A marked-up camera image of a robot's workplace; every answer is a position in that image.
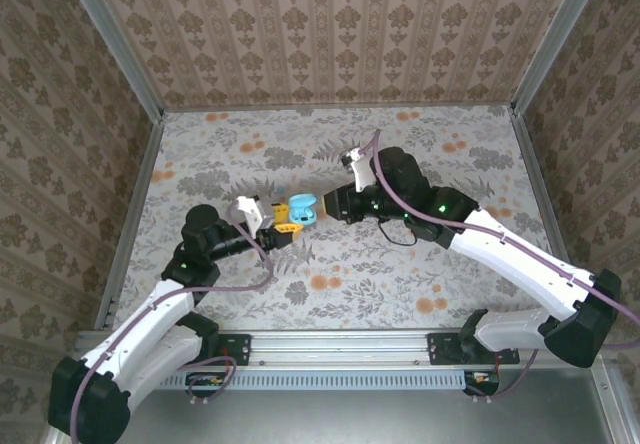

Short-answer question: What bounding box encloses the thin black cable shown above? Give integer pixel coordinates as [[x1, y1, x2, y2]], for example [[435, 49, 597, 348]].
[[377, 217, 417, 247]]

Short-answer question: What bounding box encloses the grey metal base plate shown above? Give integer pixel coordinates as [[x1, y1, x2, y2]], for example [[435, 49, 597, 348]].
[[47, 367, 640, 444]]

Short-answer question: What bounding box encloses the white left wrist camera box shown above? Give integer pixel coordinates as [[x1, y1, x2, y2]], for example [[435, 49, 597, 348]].
[[228, 195, 276, 231]]

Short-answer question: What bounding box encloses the aluminium side rail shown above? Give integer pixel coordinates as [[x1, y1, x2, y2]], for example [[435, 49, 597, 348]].
[[508, 108, 592, 329], [93, 113, 166, 333]]

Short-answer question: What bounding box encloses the floral printed tablecloth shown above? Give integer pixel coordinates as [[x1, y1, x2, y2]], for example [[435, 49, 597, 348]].
[[107, 105, 576, 333]]

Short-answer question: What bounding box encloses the aluminium corner post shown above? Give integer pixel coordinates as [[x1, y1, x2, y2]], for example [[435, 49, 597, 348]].
[[62, 0, 166, 123], [510, 0, 611, 118]]

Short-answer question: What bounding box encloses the aluminium front rail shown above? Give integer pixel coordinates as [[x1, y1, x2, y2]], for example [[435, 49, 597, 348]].
[[74, 330, 614, 368]]

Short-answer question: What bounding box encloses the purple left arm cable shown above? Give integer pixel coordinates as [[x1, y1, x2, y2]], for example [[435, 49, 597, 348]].
[[69, 211, 275, 444]]

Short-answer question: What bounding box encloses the blue earbud charging case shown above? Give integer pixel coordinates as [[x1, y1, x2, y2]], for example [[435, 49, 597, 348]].
[[289, 192, 320, 226]]

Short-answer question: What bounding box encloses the grey slotted cable duct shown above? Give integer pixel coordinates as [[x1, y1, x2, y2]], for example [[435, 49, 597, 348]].
[[172, 368, 469, 392]]

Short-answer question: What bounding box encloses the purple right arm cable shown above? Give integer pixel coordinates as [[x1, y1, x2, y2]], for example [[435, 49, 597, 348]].
[[369, 129, 640, 405]]

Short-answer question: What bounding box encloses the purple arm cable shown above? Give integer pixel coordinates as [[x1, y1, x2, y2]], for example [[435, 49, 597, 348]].
[[369, 129, 640, 405], [69, 211, 275, 444]]

